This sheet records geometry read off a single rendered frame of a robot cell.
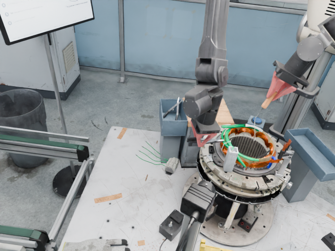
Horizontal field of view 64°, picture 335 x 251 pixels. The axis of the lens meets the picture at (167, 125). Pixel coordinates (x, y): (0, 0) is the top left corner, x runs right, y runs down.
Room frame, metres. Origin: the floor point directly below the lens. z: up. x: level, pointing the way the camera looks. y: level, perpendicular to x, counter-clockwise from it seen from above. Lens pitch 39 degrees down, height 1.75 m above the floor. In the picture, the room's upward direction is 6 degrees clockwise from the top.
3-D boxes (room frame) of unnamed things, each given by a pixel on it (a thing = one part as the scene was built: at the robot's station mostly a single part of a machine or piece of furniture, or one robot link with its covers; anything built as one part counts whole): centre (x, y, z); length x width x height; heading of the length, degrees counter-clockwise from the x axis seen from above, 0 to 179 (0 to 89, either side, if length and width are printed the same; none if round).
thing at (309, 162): (0.80, -0.59, 0.92); 0.25 x 0.11 x 0.28; 17
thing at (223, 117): (0.99, -0.17, 1.05); 0.20 x 0.19 x 0.02; 99
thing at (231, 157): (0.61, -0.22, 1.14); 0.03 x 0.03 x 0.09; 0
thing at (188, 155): (0.99, -0.17, 0.91); 0.19 x 0.19 x 0.26; 9
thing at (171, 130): (0.97, -0.02, 0.92); 0.17 x 0.11 x 0.28; 9
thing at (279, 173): (0.61, -0.38, 1.15); 0.03 x 0.02 x 0.12; 82
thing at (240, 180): (0.71, -0.29, 1.09); 0.32 x 0.32 x 0.01
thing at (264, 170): (0.71, -0.29, 1.05); 0.22 x 0.22 x 0.12
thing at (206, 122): (0.66, -0.12, 1.28); 0.10 x 0.07 x 0.07; 17
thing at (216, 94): (0.65, -0.12, 1.34); 0.07 x 0.06 x 0.07; 140
